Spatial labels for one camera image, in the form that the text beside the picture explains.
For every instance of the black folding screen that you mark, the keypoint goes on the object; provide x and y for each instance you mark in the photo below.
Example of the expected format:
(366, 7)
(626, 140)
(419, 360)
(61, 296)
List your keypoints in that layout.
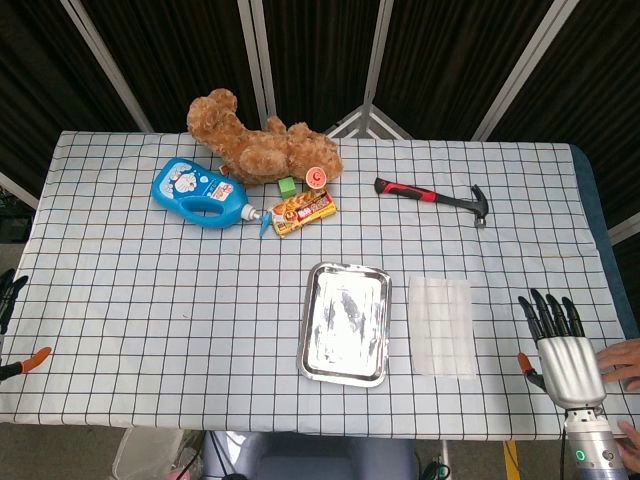
(320, 60)

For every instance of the white checkered tablecloth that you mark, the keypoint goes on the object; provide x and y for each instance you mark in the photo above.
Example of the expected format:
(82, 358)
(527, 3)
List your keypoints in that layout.
(200, 310)

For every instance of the translucent white plastic sheet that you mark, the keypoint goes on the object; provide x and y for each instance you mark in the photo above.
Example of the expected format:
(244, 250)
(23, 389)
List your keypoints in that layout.
(442, 325)

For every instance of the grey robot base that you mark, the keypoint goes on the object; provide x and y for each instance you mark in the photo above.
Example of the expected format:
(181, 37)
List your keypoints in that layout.
(310, 457)

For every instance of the green cube block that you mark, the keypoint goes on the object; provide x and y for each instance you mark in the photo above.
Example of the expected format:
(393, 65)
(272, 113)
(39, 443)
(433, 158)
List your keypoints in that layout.
(286, 186)

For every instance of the red black claw hammer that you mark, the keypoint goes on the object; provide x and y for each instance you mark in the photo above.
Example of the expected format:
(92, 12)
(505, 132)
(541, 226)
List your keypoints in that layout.
(435, 197)

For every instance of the pink round cap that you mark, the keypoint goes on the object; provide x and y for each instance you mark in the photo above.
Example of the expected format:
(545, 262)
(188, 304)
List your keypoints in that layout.
(315, 176)

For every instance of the brown teddy bear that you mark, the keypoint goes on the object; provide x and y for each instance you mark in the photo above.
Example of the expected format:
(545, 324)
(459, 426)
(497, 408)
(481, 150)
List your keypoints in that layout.
(260, 142)

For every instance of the silver metal tray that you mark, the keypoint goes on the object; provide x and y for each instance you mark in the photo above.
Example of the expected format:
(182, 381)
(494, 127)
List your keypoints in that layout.
(345, 331)

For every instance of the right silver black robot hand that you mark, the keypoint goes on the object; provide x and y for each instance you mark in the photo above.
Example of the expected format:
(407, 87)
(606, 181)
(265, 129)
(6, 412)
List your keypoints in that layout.
(570, 362)

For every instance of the bare human hand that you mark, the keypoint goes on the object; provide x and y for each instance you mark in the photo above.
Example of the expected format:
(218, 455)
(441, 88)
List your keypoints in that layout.
(622, 362)

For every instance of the blue detergent bottle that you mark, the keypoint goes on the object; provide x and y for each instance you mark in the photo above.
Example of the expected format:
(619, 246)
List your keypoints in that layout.
(200, 192)

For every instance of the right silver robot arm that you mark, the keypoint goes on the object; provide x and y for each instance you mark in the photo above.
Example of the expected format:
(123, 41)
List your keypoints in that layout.
(592, 440)

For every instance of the yellow red snack box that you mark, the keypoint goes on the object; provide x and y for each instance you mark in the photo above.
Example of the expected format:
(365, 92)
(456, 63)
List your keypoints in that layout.
(302, 211)

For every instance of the clear plastic bag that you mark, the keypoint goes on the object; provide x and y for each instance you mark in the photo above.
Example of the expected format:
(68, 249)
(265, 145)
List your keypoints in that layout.
(147, 452)

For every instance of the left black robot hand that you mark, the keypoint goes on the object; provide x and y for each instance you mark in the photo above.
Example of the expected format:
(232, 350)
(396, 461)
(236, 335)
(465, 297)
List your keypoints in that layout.
(11, 320)

